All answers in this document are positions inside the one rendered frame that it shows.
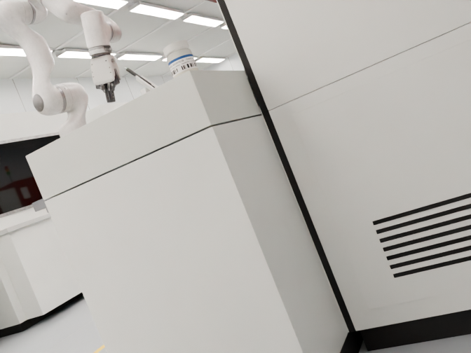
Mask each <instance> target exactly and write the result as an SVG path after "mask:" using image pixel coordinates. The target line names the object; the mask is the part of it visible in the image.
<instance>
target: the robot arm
mask: <svg viewBox="0 0 471 353"><path fill-rule="evenodd" d="M47 9H48V10H49V11H50V12H51V13H53V14H54V15H56V16H57V17H58V18H59V19H61V20H63V21H64V22H67V23H69V24H73V25H77V26H80V27H82V28H83V30H84V34H85V38H86V43H87V47H88V52H89V56H90V57H91V60H90V66H91V73H92V77H93V82H94V84H95V86H96V89H101V90H102V91H103V92H105V96H106V99H107V103H110V102H115V101H116V100H115V95H114V90H115V87H116V85H118V84H119V83H120V79H121V75H120V72H119V69H118V65H117V63H116V60H115V58H114V56H113V55H112V47H111V45H110V43H115V42H117V41H119V40H120V39H121V36H122V32H121V29H120V27H119V26H118V25H117V24H116V23H115V22H114V21H113V20H111V19H110V18H108V17H107V16H106V15H105V14H104V13H103V12H102V11H97V10H95V9H94V8H91V7H89V6H85V5H83V4H80V3H78V2H76V1H74V0H3V1H0V29H1V30H2V31H3V32H5V33H6V34H7V35H9V36H10V37H12V38H13V39H14V40H16V41H17V42H18V43H19V44H20V46H21V47H22V49H23V51H24V53H25V55H26V57H27V59H28V62H29V64H30V67H31V69H32V77H33V83H32V102H33V105H34V108H35V109H36V110H37V111H38V112H39V113H40V114H42V115H45V116H53V115H56V114H60V113H65V112H67V115H68V118H67V121H65V122H64V123H63V124H62V125H61V126H60V128H59V135H60V138H61V137H63V136H65V135H66V134H69V133H70V132H73V131H74V130H77V129H78V128H80V127H82V126H84V125H86V109H87V106H88V94H87V92H86V90H85V89H84V88H83V86H82V85H80V84H78V83H61V84H56V85H52V84H51V82H50V74H51V73H52V71H53V69H54V66H55V63H54V59H53V55H52V53H51V51H50V48H49V46H48V44H47V42H46V40H45V39H44V38H43V37H42V35H40V34H38V33H37V32H35V31H34V30H32V29H30V28H29V27H28V26H27V25H35V24H38V23H41V22H43V21H44V20H45V19H46V17H47V15H48V10H47Z"/></svg>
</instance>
